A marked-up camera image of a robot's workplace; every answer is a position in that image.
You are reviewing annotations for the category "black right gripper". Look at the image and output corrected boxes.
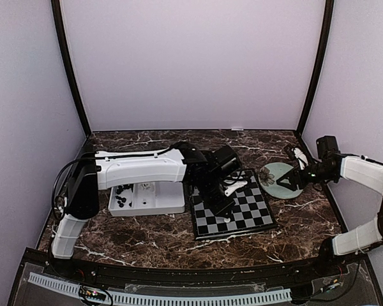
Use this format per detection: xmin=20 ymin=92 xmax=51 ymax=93
xmin=277 ymin=162 xmax=336 ymax=191

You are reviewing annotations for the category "black and grey chessboard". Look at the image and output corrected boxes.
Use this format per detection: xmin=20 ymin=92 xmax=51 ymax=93
xmin=190 ymin=168 xmax=277 ymax=240

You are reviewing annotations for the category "white plastic parts tray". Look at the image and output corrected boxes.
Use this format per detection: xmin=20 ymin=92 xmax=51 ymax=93
xmin=108 ymin=182 xmax=185 ymax=217

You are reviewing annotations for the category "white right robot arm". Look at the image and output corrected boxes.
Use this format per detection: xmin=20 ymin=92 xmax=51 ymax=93
xmin=276 ymin=152 xmax=383 ymax=277

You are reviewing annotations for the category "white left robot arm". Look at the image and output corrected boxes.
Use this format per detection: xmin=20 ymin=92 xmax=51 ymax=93
xmin=50 ymin=142 xmax=241 ymax=278

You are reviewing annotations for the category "pile of white chess pieces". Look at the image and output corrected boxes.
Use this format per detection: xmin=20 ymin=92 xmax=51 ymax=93
xmin=139 ymin=183 xmax=154 ymax=205

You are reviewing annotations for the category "pile of black chess pieces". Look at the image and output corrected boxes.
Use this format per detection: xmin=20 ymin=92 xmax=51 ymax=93
xmin=114 ymin=184 xmax=133 ymax=208

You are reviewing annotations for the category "light blue flower plate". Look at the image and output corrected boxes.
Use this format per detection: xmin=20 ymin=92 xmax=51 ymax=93
xmin=258 ymin=163 xmax=303 ymax=200

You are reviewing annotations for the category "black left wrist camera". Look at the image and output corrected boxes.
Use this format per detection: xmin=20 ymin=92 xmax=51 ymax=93
xmin=212 ymin=145 xmax=241 ymax=177

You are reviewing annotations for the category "white slotted cable duct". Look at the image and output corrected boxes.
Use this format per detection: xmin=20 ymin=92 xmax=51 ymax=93
xmin=27 ymin=272 xmax=292 ymax=305

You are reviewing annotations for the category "black front rail base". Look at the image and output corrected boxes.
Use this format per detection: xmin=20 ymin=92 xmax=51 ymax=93
xmin=22 ymin=248 xmax=363 ymax=288

